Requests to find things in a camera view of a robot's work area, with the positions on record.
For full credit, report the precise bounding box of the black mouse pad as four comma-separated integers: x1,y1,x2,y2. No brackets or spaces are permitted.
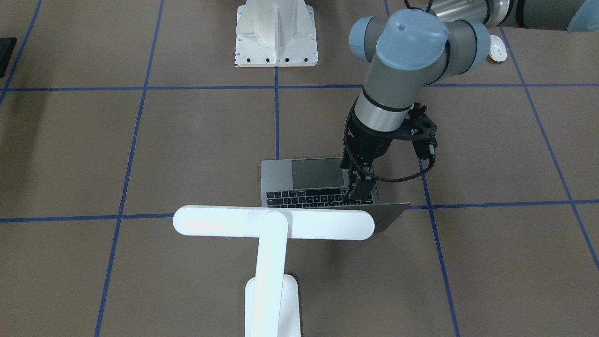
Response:
0,37,18,78

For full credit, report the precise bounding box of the grey laptop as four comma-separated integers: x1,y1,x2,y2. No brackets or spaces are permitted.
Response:
260,157,411,233

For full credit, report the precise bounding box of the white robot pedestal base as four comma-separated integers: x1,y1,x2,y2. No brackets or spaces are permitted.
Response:
234,0,319,68

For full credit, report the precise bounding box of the white desk lamp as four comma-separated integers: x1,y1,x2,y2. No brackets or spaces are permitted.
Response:
173,205,375,337

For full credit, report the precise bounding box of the white computer mouse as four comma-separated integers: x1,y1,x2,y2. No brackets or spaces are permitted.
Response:
489,35,508,63

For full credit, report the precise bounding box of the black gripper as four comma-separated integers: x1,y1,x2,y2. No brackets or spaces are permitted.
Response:
340,114,394,202

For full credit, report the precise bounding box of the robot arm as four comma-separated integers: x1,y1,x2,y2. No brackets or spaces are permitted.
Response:
341,0,599,203

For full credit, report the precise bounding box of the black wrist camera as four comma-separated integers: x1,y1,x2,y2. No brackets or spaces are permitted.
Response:
406,103,438,160

